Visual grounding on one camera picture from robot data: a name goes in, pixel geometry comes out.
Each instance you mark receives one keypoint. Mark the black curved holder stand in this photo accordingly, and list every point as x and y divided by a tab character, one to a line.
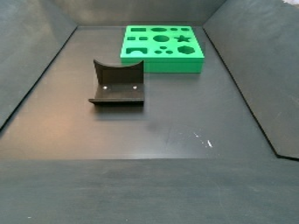
120	84

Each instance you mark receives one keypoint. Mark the green shape sorter box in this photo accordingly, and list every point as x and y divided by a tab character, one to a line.
166	47

